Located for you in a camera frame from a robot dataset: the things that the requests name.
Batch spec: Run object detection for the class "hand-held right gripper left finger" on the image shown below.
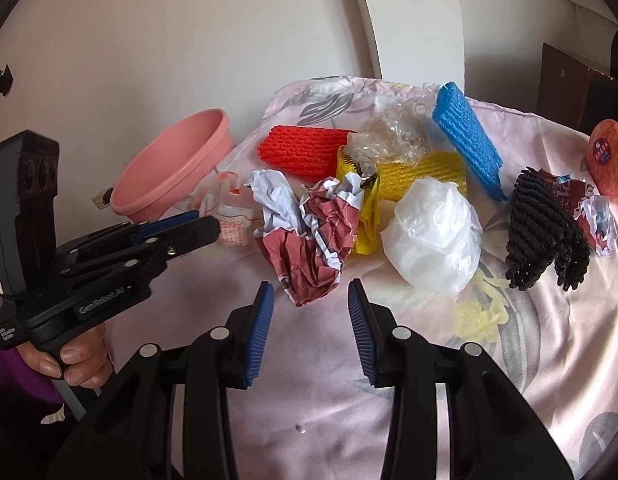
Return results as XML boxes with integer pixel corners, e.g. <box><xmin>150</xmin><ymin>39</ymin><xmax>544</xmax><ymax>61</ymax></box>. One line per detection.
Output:
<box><xmin>46</xmin><ymin>281</ymin><xmax>275</xmax><ymax>480</ymax></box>

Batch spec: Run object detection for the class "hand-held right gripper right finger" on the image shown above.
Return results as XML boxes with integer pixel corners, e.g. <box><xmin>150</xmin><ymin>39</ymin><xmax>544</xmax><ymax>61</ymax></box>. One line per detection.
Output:
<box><xmin>348</xmin><ymin>278</ymin><xmax>574</xmax><ymax>480</ymax></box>

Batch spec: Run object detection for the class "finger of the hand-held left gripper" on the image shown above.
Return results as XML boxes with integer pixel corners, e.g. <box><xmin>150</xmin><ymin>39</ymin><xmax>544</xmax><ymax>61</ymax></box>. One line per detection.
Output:
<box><xmin>56</xmin><ymin>210</ymin><xmax>200</xmax><ymax>267</ymax></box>
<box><xmin>62</xmin><ymin>216</ymin><xmax>221</xmax><ymax>287</ymax></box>

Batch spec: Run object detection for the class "orange print clear packet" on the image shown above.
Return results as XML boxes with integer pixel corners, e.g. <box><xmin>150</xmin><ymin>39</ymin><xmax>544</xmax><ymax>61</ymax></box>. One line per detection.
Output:
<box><xmin>199</xmin><ymin>172</ymin><xmax>262</xmax><ymax>248</ymax></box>

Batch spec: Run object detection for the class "pink plastic basin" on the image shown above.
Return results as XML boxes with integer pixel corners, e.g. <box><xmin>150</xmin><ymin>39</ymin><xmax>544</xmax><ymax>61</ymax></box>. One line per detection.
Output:
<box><xmin>110</xmin><ymin>108</ymin><xmax>236</xmax><ymax>223</ymax></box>

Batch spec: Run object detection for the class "large red white paper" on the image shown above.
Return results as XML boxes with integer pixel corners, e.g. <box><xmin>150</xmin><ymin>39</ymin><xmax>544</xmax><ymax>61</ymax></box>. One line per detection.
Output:
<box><xmin>244</xmin><ymin>169</ymin><xmax>362</xmax><ymax>307</ymax></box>

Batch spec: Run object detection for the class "white plastic bag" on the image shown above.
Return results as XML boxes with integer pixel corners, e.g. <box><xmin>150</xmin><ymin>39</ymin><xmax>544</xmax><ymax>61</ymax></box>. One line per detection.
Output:
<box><xmin>380</xmin><ymin>178</ymin><xmax>484</xmax><ymax>297</ymax></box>

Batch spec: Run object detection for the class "yellow foam net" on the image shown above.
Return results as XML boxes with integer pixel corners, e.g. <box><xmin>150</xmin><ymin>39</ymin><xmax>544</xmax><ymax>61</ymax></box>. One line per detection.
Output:
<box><xmin>376</xmin><ymin>152</ymin><xmax>470</xmax><ymax>201</ymax></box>

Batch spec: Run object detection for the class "black foam net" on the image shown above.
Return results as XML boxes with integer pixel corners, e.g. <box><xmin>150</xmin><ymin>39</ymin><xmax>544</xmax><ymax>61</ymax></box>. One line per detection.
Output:
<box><xmin>505</xmin><ymin>167</ymin><xmax>590</xmax><ymax>292</ymax></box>

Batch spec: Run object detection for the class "person's left hand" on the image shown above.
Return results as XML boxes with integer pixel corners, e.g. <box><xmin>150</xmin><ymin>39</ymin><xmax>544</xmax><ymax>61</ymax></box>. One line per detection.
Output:
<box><xmin>19</xmin><ymin>322</ymin><xmax>115</xmax><ymax>391</ymax></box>

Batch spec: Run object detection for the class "pink floral cloth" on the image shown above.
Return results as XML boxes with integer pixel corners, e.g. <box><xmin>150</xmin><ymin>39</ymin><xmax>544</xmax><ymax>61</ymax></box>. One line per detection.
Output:
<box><xmin>139</xmin><ymin>76</ymin><xmax>618</xmax><ymax>480</ymax></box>

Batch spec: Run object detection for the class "yellow plastic wrapper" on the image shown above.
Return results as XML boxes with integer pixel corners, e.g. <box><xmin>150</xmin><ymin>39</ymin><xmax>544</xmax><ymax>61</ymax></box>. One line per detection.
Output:
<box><xmin>335</xmin><ymin>144</ymin><xmax>381</xmax><ymax>256</ymax></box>

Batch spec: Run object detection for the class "red foam net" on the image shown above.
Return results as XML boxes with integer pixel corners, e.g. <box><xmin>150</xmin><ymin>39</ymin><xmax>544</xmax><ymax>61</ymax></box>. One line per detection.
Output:
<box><xmin>257</xmin><ymin>125</ymin><xmax>357</xmax><ymax>181</ymax></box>

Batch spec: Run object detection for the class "clear crumpled plastic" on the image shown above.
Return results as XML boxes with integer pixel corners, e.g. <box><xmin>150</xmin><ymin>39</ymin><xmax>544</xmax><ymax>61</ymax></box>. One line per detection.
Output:
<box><xmin>348</xmin><ymin>105</ymin><xmax>432</xmax><ymax>166</ymax></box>

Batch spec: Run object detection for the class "blue foam net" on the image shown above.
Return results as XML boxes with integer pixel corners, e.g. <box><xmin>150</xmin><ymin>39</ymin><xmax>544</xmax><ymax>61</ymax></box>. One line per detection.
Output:
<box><xmin>432</xmin><ymin>82</ymin><xmax>508</xmax><ymax>202</ymax></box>

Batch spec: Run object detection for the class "small crumpled red wrapper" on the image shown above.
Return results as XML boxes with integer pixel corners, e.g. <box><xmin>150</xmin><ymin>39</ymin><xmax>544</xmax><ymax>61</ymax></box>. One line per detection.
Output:
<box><xmin>539</xmin><ymin>170</ymin><xmax>618</xmax><ymax>257</ymax></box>

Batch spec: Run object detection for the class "orange pomelo with sticker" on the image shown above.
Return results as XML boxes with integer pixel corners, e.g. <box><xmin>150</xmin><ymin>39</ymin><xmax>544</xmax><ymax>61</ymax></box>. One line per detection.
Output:
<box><xmin>586</xmin><ymin>119</ymin><xmax>618</xmax><ymax>204</ymax></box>

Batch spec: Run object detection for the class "brown wooden cabinet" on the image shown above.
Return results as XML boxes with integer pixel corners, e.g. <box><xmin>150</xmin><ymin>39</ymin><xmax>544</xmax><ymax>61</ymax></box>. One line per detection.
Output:
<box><xmin>536</xmin><ymin>42</ymin><xmax>614</xmax><ymax>126</ymax></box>

